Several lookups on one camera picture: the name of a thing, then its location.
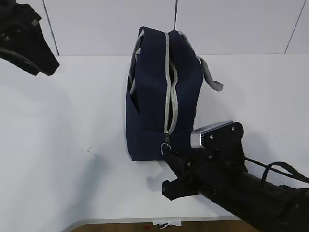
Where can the navy blue lunch bag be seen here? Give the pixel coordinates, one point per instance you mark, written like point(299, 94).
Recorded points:
point(163, 87)

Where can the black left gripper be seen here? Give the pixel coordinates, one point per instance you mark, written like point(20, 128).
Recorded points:
point(21, 39)

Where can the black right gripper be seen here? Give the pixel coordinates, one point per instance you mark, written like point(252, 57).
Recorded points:
point(209, 172)

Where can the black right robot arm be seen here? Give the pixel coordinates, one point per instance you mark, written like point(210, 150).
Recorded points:
point(267, 207)

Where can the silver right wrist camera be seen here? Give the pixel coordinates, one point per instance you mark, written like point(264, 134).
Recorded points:
point(217, 135)

